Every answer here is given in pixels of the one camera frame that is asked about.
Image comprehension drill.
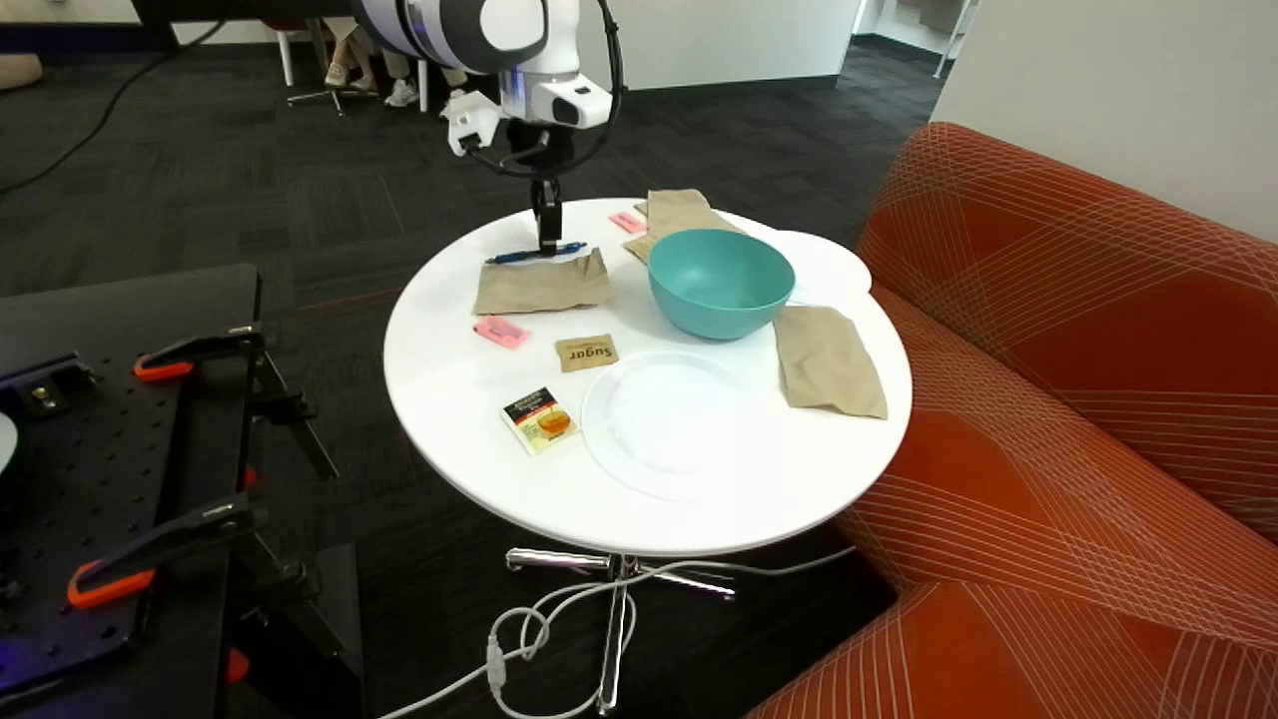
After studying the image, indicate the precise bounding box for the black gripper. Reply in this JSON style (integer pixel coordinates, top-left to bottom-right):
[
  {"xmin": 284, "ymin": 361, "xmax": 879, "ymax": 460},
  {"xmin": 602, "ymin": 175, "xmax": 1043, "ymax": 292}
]
[{"xmin": 528, "ymin": 155, "xmax": 566, "ymax": 261}]

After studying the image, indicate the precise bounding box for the blue pen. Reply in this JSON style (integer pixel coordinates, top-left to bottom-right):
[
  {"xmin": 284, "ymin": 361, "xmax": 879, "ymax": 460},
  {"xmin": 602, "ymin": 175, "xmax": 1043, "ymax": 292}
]
[{"xmin": 482, "ymin": 236, "xmax": 593, "ymax": 269}]

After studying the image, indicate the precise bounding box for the teal bowl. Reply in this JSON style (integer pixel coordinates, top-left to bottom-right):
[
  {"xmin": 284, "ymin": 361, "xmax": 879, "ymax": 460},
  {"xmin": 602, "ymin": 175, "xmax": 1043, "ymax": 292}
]
[{"xmin": 645, "ymin": 225, "xmax": 798, "ymax": 348}]

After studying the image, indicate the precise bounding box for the brown sugar packet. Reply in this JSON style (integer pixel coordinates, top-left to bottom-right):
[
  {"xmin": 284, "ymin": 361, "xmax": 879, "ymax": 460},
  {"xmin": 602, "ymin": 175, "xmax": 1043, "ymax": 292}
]
[{"xmin": 553, "ymin": 333, "xmax": 624, "ymax": 377}]

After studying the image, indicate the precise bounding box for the tea bag packet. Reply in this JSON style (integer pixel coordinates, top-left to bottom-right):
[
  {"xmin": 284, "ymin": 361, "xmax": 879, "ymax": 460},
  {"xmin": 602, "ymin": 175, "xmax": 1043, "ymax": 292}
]
[{"xmin": 498, "ymin": 382, "xmax": 580, "ymax": 454}]

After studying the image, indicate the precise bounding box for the white round plate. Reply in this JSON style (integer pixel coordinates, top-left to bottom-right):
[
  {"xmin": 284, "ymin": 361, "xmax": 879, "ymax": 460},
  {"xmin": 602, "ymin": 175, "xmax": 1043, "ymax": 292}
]
[{"xmin": 580, "ymin": 345, "xmax": 781, "ymax": 508}]

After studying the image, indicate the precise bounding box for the chair with person's feet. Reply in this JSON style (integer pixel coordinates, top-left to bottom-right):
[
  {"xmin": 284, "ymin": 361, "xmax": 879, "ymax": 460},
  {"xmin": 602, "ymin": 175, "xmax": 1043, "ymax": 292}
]
[{"xmin": 267, "ymin": 12, "xmax": 435, "ymax": 120}]

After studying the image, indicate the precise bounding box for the white cabinet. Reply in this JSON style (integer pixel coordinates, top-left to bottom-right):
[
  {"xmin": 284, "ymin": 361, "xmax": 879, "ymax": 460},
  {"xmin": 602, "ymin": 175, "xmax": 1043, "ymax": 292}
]
[{"xmin": 580, "ymin": 0, "xmax": 863, "ymax": 98}]

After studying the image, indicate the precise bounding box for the orange black clamp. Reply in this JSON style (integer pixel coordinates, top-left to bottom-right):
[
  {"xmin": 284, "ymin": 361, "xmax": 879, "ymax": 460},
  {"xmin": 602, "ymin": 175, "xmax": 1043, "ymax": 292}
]
[
  {"xmin": 128, "ymin": 320, "xmax": 344, "ymax": 484},
  {"xmin": 63, "ymin": 490, "xmax": 312, "ymax": 616}
]

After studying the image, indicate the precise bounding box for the metal table base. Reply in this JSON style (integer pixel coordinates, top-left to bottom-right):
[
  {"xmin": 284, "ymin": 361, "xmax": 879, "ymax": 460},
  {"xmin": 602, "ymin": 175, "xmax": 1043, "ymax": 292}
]
[{"xmin": 498, "ymin": 540, "xmax": 739, "ymax": 719}]

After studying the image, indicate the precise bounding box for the orange patterned sofa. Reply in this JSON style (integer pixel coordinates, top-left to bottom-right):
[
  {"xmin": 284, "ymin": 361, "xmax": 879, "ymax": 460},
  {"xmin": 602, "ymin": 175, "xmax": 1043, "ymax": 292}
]
[{"xmin": 747, "ymin": 120, "xmax": 1278, "ymax": 719}]

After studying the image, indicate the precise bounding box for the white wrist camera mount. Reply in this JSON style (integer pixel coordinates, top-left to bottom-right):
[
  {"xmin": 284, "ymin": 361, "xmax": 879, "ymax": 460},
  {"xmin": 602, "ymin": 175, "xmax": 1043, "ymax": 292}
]
[{"xmin": 440, "ymin": 87, "xmax": 506, "ymax": 161}]

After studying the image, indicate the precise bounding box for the white cable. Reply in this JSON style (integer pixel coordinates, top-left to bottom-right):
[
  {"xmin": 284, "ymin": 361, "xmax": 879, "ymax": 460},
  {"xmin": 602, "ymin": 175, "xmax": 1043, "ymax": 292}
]
[{"xmin": 375, "ymin": 540, "xmax": 859, "ymax": 719}]

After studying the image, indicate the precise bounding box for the black floor cable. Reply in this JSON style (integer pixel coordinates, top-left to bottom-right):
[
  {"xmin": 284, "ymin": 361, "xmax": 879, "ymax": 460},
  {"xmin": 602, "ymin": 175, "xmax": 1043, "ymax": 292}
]
[{"xmin": 0, "ymin": 16, "xmax": 228, "ymax": 201}]

